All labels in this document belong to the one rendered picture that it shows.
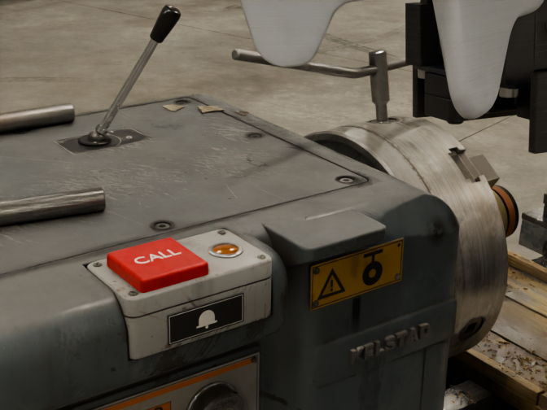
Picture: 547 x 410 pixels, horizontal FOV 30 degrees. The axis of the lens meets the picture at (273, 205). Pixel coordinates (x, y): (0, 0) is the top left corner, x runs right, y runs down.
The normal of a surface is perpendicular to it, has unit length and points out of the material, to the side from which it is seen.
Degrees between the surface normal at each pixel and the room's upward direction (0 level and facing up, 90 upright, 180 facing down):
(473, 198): 52
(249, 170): 0
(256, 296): 90
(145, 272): 0
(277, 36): 87
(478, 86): 83
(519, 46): 82
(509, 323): 0
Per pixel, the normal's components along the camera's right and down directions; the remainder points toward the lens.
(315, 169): 0.01, -0.93
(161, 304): 0.58, 0.32
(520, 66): 0.36, 0.22
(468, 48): 0.81, 0.12
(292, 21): -0.19, 0.32
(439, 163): 0.32, -0.62
